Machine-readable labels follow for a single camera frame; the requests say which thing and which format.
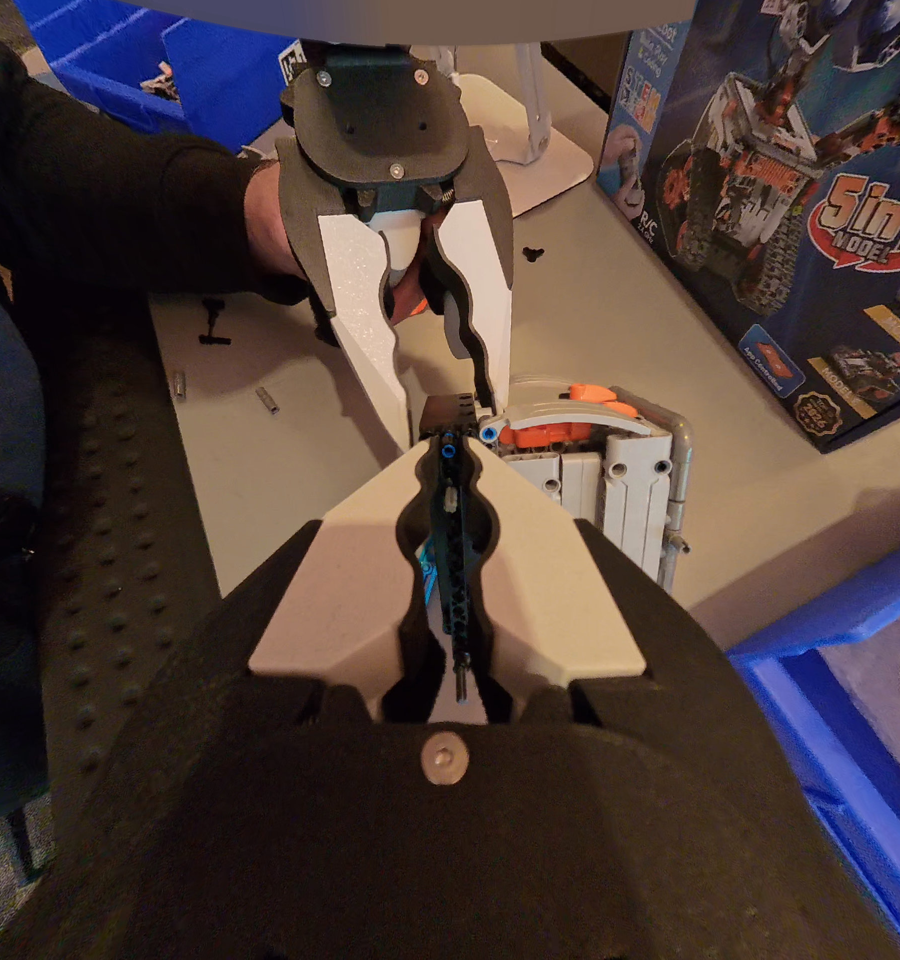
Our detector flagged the person's left hand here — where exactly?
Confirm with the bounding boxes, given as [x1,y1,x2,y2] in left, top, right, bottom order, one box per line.
[242,156,430,325]

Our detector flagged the blue plastic bin with bags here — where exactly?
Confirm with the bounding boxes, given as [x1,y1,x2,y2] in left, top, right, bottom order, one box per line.
[727,536,900,960]

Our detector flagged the person's blue trousers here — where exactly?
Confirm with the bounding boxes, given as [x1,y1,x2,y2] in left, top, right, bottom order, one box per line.
[0,270,49,826]

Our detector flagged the person's left forearm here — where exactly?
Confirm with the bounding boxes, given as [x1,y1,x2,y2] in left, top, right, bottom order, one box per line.
[0,18,312,309]

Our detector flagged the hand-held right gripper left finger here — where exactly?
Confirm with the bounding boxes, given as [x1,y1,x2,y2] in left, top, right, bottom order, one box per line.
[247,441,451,725]

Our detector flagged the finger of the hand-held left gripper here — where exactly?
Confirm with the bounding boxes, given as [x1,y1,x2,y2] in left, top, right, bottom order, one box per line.
[423,197,516,412]
[317,212,413,453]

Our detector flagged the grey building-block robot model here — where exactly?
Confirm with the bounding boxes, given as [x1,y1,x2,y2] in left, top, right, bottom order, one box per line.
[418,375,697,702]

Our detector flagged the black dimpled chair seat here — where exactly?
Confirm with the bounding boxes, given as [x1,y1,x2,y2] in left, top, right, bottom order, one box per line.
[37,296,222,849]

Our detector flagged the dark blue robot kit box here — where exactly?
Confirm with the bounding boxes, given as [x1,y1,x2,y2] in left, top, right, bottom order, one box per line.
[596,0,900,455]

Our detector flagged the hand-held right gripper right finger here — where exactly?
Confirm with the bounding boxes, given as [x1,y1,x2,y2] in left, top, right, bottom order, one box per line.
[466,441,649,723]

